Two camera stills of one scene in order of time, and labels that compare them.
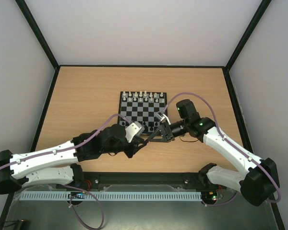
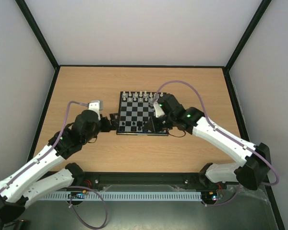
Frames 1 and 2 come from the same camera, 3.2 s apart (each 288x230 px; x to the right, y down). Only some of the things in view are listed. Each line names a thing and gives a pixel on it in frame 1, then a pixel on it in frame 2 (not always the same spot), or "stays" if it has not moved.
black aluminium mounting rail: [178, 180] stays
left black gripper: [134, 148] to [107, 128]
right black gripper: [168, 132] to [159, 120]
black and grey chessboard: [142, 107] stays
